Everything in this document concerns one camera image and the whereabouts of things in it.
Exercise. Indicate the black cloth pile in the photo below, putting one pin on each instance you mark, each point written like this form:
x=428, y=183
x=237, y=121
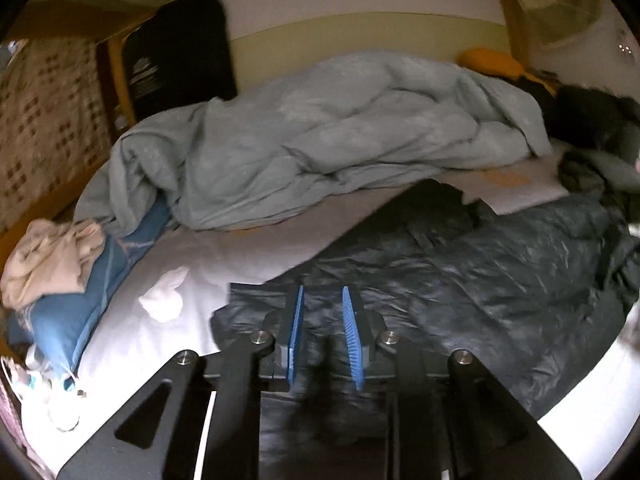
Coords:
x=585, y=115

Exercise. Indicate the beige cloth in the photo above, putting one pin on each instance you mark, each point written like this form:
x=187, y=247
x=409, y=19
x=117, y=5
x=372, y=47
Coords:
x=45, y=260

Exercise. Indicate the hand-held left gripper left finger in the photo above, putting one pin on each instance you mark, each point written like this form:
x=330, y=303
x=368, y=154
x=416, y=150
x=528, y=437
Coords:
x=296, y=335

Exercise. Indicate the yellow pillow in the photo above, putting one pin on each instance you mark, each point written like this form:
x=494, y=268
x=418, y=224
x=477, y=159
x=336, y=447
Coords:
x=490, y=60

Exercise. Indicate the black puffer jacket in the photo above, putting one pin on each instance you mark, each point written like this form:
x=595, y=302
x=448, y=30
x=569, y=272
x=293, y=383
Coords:
x=475, y=285

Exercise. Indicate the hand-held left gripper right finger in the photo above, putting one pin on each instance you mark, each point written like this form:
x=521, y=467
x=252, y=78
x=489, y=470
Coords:
x=352, y=340

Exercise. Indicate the white bed sheet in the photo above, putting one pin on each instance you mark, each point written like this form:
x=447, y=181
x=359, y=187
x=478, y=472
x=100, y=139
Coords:
x=175, y=260

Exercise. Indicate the blue pillow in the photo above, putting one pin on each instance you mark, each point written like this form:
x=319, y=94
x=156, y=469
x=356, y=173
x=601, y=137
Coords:
x=65, y=320

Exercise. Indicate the light blue duvet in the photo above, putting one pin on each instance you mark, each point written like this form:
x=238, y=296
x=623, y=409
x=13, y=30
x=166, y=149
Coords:
x=325, y=135

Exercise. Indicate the grey green garment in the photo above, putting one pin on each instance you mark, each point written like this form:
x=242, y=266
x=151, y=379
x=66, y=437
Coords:
x=600, y=175

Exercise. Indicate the black bag by headboard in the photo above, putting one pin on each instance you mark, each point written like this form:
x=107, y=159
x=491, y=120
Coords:
x=180, y=60

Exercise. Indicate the patterned quilt curtain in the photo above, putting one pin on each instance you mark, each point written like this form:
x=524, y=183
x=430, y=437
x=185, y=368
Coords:
x=45, y=120

